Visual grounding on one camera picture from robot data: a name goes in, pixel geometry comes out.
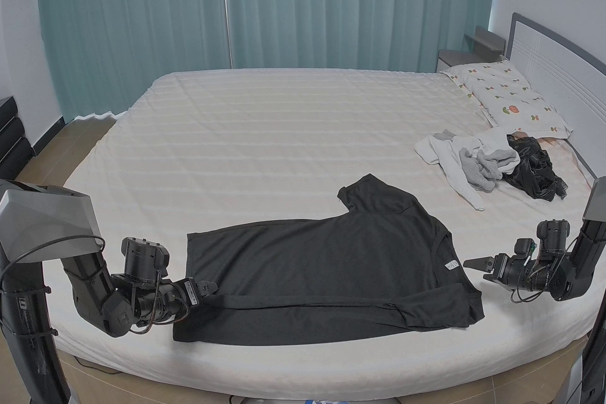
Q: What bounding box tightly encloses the bed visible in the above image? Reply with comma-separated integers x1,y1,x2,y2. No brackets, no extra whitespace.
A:
45,11,606,398

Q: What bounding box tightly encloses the black chest of drawers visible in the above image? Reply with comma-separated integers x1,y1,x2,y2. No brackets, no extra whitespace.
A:
0,96,34,178

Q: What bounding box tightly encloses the pile of clothes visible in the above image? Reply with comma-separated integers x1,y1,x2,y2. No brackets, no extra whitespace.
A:
414,129,521,211

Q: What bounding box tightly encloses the black T-shirt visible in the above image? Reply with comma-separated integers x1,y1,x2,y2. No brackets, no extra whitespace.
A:
171,173,486,346

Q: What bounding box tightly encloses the white printed pillow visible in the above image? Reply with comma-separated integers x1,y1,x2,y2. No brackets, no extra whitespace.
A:
438,56,573,140

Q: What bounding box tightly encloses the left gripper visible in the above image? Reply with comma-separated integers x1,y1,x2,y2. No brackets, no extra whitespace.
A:
160,277,203,323

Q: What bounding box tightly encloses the black garment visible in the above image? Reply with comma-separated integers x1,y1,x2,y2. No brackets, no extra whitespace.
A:
502,134,569,202

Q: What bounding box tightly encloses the black cable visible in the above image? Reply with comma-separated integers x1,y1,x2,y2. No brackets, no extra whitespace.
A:
0,234,107,294
76,357,121,375

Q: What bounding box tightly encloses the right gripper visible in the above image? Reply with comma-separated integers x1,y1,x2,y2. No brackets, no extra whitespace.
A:
462,252,532,291

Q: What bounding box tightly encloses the grey bedside table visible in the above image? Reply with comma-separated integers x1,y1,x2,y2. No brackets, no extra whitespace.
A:
436,26,506,72

